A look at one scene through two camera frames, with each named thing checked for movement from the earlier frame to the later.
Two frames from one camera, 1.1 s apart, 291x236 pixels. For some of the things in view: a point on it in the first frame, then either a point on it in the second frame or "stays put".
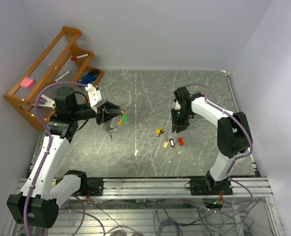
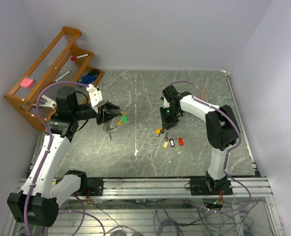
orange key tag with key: x=159 y=131 stays put
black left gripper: x=105 y=116 stays put
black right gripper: x=180 y=125 → x=167 y=123
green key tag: x=124 y=118 stays put
